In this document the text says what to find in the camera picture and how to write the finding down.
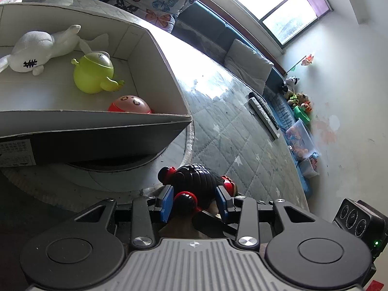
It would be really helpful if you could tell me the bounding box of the clear plastic toy bin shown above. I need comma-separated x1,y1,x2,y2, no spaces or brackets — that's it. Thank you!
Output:
285,120,321,161

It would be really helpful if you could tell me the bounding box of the green one-eyed monster toy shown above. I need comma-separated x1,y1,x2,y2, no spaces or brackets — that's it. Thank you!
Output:
71,51,125,94

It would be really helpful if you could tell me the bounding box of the black white cardboard shoebox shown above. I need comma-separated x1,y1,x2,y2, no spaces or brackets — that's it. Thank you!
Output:
1,3,192,170

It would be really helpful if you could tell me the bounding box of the grey remote control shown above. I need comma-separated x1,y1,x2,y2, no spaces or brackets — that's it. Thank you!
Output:
249,97,280,139

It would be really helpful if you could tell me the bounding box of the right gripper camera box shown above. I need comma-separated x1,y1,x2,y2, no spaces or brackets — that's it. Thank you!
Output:
333,198,387,260

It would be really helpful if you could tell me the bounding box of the blue sofa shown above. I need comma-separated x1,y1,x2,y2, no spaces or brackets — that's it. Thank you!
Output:
66,0,322,198

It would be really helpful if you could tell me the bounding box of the red black-haired doll figure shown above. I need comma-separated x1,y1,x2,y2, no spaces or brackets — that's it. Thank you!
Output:
158,164,238,218

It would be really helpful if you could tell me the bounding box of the red round toy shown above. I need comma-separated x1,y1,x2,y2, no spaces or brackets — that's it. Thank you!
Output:
108,95,153,114

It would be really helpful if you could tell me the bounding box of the grey cushion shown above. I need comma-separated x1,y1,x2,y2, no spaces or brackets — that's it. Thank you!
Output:
224,39,274,95

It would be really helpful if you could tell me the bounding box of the pile of plush toys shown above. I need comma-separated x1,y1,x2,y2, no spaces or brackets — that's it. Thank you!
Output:
284,90,312,125

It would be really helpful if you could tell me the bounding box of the black white cow plush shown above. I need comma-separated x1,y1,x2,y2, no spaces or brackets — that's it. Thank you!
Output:
280,76,300,93

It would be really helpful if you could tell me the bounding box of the colourful pinwheel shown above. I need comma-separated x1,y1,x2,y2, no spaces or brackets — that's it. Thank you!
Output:
286,54,314,74

